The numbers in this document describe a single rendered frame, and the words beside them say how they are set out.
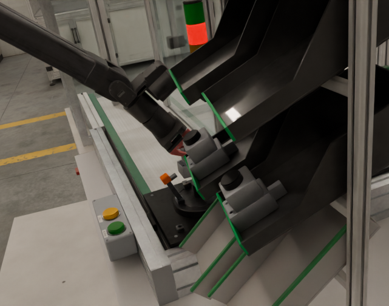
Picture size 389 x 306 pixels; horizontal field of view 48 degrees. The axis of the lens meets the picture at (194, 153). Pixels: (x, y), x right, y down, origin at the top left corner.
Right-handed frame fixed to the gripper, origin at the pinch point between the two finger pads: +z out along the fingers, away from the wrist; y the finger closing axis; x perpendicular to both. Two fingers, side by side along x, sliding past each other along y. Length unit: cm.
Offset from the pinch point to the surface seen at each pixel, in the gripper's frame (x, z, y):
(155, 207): 16.7, 5.4, 3.7
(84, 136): 29, 6, 82
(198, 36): -21.7, -12.1, 16.6
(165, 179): 8.9, -1.0, -1.3
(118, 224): 24.8, -0.5, 0.9
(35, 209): 116, 56, 202
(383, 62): -79, 73, 61
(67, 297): 44.2, -0.1, -4.0
